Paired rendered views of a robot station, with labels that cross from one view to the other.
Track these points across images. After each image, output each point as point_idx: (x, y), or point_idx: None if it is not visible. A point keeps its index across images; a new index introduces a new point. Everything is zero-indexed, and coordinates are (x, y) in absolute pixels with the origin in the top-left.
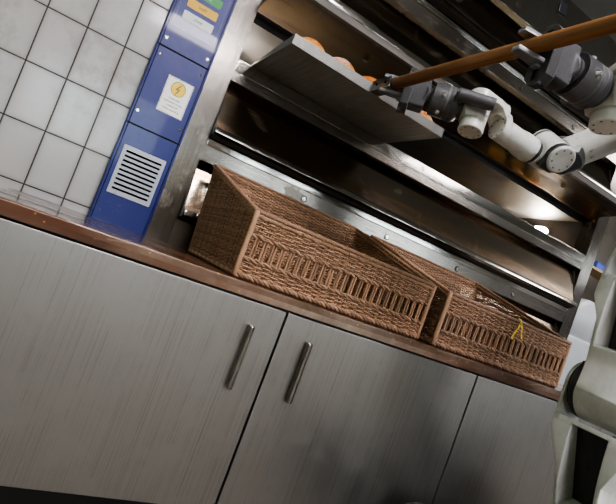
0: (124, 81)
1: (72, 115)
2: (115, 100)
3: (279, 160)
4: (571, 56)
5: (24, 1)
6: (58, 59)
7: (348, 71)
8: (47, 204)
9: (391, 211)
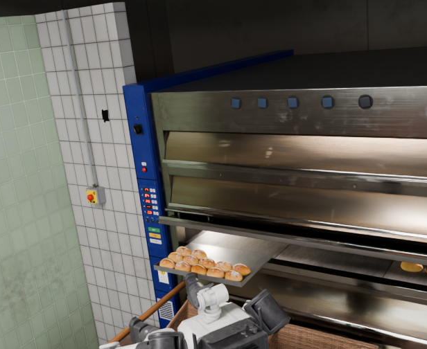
0: (150, 271)
1: (143, 289)
2: (150, 279)
3: None
4: (137, 334)
5: (116, 254)
6: (131, 270)
7: (179, 271)
8: (127, 341)
9: (285, 304)
